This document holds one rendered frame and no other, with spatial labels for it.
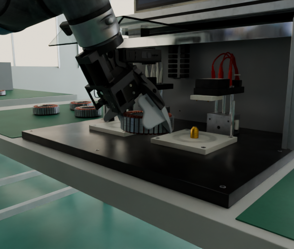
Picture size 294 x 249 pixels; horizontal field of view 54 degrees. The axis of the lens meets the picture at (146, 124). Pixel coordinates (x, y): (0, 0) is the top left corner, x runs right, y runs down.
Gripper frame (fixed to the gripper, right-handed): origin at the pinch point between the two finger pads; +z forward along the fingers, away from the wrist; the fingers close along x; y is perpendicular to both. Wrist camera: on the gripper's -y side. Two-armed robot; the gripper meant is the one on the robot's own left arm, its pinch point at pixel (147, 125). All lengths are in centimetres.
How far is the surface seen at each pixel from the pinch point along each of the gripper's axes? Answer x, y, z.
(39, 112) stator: -75, -10, 13
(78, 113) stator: -58, -17, 17
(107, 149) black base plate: -7.9, 6.7, 2.9
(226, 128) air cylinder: 5.3, -20.5, 16.1
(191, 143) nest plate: 5.7, -5.1, 8.3
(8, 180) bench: -158, 4, 72
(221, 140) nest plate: 9.1, -11.5, 11.9
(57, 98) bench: -154, -57, 44
